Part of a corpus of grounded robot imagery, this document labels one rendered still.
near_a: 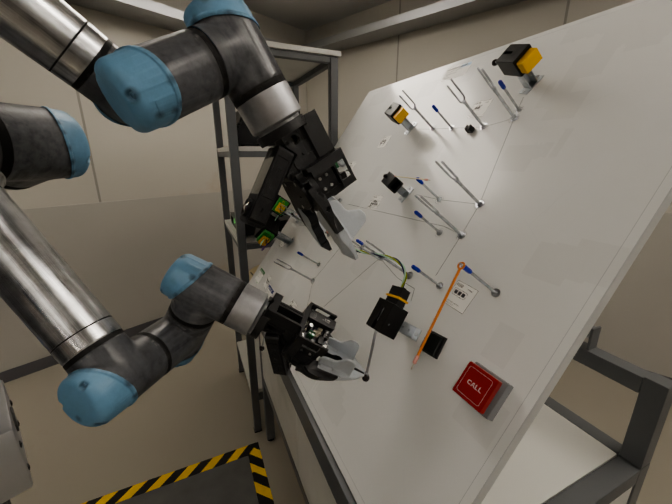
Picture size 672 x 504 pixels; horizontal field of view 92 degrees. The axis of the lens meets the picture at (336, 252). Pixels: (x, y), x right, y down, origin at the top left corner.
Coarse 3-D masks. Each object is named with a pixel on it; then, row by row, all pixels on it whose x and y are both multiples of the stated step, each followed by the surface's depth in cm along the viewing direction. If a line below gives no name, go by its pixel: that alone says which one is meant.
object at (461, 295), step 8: (456, 288) 59; (464, 288) 57; (472, 288) 56; (448, 296) 59; (456, 296) 58; (464, 296) 57; (472, 296) 55; (448, 304) 58; (456, 304) 57; (464, 304) 56
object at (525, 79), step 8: (512, 48) 65; (520, 48) 63; (528, 48) 62; (504, 56) 66; (512, 56) 64; (520, 56) 63; (496, 64) 72; (504, 64) 66; (512, 64) 64; (504, 72) 68; (512, 72) 66; (520, 72) 64; (520, 80) 69; (528, 80) 69; (536, 80) 68; (528, 88) 69
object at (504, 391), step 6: (480, 366) 47; (492, 372) 46; (498, 378) 44; (504, 384) 44; (498, 390) 44; (504, 390) 43; (510, 390) 44; (498, 396) 43; (504, 396) 43; (492, 402) 44; (498, 402) 43; (492, 408) 43; (498, 408) 44; (486, 414) 43; (492, 414) 43; (492, 420) 44
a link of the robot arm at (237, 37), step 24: (216, 0) 35; (240, 0) 37; (192, 24) 36; (216, 24) 35; (240, 24) 36; (240, 48) 36; (264, 48) 38; (240, 72) 37; (264, 72) 38; (240, 96) 39
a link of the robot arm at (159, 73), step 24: (120, 48) 31; (144, 48) 31; (168, 48) 32; (192, 48) 33; (216, 48) 35; (96, 72) 31; (120, 72) 30; (144, 72) 31; (168, 72) 32; (192, 72) 33; (216, 72) 35; (120, 96) 31; (144, 96) 31; (168, 96) 32; (192, 96) 34; (216, 96) 37; (144, 120) 32; (168, 120) 34
